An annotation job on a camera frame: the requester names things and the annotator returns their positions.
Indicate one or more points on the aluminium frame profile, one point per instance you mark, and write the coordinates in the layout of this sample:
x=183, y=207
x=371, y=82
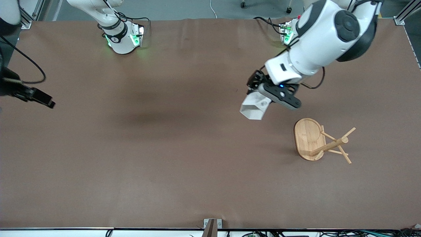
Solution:
x=26, y=23
x=399, y=20

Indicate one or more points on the white faceted cup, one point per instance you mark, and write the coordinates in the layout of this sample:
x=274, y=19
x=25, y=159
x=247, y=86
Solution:
x=255, y=108

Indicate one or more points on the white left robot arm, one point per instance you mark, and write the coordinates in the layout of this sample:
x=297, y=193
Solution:
x=315, y=42

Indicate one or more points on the wooden cup rack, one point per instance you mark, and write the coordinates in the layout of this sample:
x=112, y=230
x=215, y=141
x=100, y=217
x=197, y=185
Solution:
x=307, y=138

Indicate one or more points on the grey metal bracket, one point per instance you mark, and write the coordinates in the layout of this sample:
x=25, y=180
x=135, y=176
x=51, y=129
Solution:
x=206, y=223

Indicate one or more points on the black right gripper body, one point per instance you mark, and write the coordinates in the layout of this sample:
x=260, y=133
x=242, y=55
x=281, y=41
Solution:
x=10, y=87

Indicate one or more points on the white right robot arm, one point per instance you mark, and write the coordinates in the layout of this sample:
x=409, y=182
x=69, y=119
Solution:
x=121, y=39

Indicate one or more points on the brown mounting bar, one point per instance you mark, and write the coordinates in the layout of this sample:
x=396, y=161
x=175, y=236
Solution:
x=210, y=230

